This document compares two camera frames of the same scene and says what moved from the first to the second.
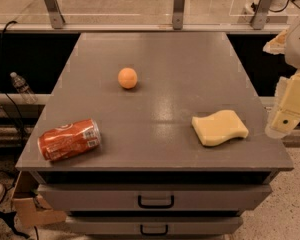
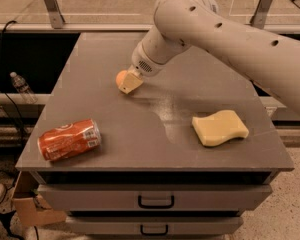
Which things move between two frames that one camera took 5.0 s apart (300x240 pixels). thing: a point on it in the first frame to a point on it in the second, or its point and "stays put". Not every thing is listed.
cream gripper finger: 292,104 to 132,80
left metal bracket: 52,4 stays put
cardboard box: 28,208 stays put
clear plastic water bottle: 23,88 stays put
